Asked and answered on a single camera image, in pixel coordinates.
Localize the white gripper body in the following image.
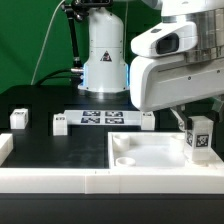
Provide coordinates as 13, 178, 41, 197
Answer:
130, 54, 224, 112

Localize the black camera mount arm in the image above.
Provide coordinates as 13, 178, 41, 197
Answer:
62, 0, 113, 68

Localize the white square tabletop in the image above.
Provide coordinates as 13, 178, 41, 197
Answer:
108, 132, 224, 169

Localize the white U-shaped fence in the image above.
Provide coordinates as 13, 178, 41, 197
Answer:
0, 134, 224, 194

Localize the white marker base plate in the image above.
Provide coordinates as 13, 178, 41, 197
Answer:
64, 110, 141, 126

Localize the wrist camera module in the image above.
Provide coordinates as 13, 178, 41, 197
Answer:
131, 22, 198, 58

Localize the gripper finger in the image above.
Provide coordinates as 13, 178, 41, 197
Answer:
210, 94, 224, 123
170, 105, 193, 131

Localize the black cable bundle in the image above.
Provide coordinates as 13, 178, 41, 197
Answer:
34, 68, 83, 87

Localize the white cable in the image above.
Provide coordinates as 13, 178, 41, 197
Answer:
30, 0, 68, 86

